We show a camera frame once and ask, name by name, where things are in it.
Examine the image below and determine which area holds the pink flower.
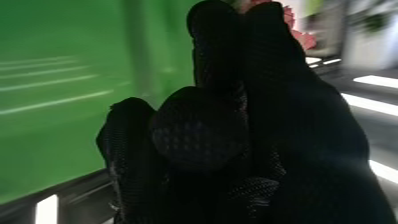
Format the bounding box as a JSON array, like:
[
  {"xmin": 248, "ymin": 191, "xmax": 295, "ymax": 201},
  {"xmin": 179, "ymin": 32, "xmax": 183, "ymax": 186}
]
[{"xmin": 238, "ymin": 0, "xmax": 320, "ymax": 52}]

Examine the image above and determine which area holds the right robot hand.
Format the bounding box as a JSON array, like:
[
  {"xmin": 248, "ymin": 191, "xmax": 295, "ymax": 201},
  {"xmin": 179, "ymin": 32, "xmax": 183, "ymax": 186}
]
[{"xmin": 94, "ymin": 0, "xmax": 398, "ymax": 224}]

